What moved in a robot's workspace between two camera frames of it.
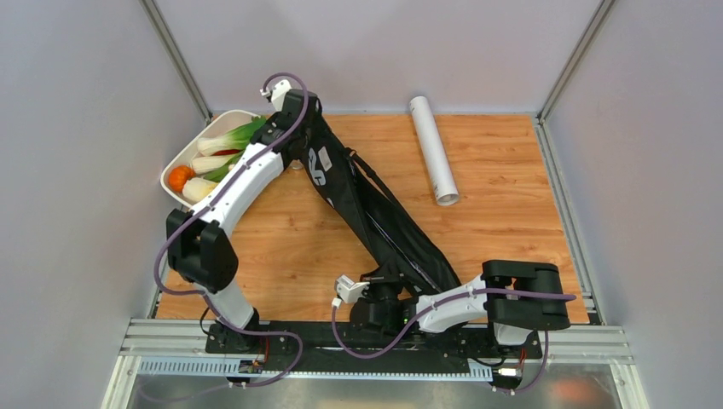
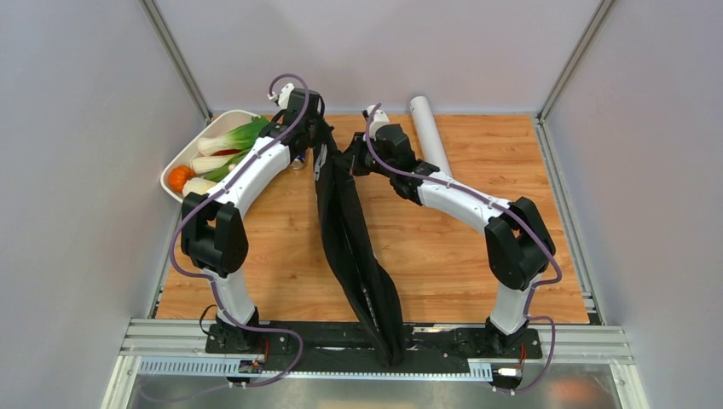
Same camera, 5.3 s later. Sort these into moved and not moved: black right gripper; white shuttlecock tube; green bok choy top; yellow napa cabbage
Moved: black right gripper
Not moved: white shuttlecock tube; yellow napa cabbage; green bok choy top
